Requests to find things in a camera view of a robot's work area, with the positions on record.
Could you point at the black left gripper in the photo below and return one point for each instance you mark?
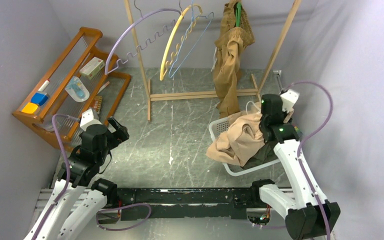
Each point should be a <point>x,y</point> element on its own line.
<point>118,136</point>

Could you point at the olive green shorts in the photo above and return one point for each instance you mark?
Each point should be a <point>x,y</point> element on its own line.
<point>264,155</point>

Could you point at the beige shorts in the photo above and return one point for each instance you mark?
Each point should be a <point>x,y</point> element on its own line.
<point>241,140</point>

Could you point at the tan brown shorts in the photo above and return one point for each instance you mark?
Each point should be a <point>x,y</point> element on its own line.
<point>233,40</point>

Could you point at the green hanger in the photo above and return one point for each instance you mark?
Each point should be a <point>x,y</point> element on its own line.
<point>238,12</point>

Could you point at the blue wire hanger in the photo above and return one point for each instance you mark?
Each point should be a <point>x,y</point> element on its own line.
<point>207,19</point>

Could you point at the wooden hanger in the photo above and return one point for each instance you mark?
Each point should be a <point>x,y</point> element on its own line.
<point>176,39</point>

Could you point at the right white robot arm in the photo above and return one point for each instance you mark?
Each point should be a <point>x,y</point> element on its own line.
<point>309,214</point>

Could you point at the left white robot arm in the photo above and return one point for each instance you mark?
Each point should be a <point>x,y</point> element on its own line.
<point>58,221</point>

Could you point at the white pen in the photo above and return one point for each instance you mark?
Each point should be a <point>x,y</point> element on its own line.
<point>103,86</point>

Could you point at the white blue packaged item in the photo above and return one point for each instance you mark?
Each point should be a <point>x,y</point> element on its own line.
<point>76,90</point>

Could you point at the clear plastic cup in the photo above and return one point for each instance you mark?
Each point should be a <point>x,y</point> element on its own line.
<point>48,126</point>

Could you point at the orange wooden shelf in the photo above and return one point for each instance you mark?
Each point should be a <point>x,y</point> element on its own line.
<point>64,90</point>

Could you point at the white red box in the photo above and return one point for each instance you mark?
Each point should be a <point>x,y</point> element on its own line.
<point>92,68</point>

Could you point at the blue sponge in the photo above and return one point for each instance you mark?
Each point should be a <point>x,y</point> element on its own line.
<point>39,98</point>

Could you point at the white tube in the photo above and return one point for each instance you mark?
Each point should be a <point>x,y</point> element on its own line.
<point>44,85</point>

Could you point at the yellow sponge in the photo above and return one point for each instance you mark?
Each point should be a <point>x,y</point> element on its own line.
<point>30,108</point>

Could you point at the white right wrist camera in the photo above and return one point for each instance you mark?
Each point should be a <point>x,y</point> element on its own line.
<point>289,98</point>

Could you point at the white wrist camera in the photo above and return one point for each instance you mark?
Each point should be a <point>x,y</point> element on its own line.
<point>88,118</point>
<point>289,98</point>

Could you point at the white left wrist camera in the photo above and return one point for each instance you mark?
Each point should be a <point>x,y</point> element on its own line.
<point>88,118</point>

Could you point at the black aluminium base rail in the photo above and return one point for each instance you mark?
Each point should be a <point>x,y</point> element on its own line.
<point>129,204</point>

